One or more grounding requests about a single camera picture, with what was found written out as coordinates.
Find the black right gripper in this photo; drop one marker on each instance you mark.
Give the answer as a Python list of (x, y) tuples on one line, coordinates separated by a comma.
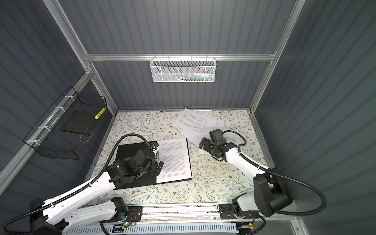
[(208, 142)]

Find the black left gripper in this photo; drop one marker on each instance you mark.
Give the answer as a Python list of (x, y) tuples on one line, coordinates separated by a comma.
[(157, 171)]

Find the printed paper sheet back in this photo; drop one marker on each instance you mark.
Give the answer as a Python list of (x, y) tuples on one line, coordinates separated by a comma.
[(196, 126)]

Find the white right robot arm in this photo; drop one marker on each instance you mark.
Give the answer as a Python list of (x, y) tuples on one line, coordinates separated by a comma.
[(270, 193)]

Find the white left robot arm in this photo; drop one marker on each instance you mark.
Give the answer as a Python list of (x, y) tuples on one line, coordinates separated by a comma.
[(67, 211)]

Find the floral patterned table mat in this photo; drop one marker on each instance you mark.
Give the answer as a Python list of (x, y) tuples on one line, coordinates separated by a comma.
[(213, 181)]

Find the pens in white basket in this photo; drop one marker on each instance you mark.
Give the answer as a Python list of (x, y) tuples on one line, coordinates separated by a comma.
[(195, 77)]

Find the yellow green marker pen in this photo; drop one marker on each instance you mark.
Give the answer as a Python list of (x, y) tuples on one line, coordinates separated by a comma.
[(99, 114)]

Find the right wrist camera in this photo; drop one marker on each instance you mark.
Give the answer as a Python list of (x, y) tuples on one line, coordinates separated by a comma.
[(217, 137)]

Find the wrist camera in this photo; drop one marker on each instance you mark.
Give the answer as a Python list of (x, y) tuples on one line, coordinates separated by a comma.
[(217, 137), (153, 145)]

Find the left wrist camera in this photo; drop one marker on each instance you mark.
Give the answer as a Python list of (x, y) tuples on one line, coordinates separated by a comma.
[(153, 145)]

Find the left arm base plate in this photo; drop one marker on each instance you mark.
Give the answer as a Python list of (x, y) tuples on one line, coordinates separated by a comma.
[(135, 213)]

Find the white ventilated front rail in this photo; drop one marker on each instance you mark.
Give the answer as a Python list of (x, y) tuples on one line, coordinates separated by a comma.
[(169, 229)]

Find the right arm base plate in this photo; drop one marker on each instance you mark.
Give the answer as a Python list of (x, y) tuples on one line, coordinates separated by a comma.
[(229, 211)]

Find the white wire mesh basket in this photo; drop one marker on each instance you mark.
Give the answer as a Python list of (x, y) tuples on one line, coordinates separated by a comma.
[(163, 71)]

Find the black wire basket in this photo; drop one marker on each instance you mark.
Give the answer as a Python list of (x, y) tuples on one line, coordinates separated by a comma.
[(70, 126)]

